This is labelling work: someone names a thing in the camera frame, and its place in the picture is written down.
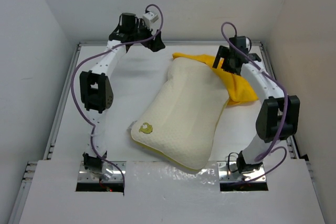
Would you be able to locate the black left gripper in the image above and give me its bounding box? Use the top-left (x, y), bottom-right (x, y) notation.
top-left (130, 18), bottom-right (164, 51)

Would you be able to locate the yellow pillowcase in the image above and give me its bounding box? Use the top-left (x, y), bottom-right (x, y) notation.
top-left (172, 52), bottom-right (259, 105)

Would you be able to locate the cream quilted pillow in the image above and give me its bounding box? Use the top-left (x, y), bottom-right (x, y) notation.
top-left (130, 58), bottom-right (229, 170)

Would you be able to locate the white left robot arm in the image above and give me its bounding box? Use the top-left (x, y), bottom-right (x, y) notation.
top-left (79, 10), bottom-right (165, 172)

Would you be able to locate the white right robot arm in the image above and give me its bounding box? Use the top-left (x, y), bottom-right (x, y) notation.
top-left (213, 36), bottom-right (300, 173)

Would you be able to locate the white front cover board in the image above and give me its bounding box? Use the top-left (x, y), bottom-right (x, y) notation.
top-left (20, 160), bottom-right (324, 223)

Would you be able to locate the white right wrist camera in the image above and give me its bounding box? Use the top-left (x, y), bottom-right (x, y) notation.
top-left (244, 36), bottom-right (251, 52)

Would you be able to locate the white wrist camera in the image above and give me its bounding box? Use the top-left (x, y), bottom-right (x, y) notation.
top-left (142, 12), bottom-right (159, 27)
top-left (244, 36), bottom-right (251, 52)

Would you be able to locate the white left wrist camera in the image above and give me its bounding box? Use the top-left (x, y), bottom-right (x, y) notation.
top-left (142, 12), bottom-right (159, 27)

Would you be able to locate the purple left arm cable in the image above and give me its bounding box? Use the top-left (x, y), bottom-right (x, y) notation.
top-left (70, 4), bottom-right (165, 190)

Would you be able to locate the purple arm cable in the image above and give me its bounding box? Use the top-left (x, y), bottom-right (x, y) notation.
top-left (220, 22), bottom-right (289, 183)
top-left (70, 4), bottom-right (165, 190)

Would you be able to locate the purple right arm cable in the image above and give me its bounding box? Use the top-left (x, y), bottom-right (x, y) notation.
top-left (220, 22), bottom-right (289, 183)

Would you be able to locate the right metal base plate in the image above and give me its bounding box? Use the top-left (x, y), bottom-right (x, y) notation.
top-left (217, 161), bottom-right (267, 184)

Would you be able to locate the metal base plate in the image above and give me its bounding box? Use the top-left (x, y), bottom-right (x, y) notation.
top-left (217, 161), bottom-right (267, 184)
top-left (77, 161), bottom-right (126, 183)

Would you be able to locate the aluminium table frame rail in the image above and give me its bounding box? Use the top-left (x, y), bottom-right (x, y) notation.
top-left (9, 41), bottom-right (307, 223)

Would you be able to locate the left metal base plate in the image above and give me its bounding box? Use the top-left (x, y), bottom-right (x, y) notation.
top-left (77, 161), bottom-right (126, 183)

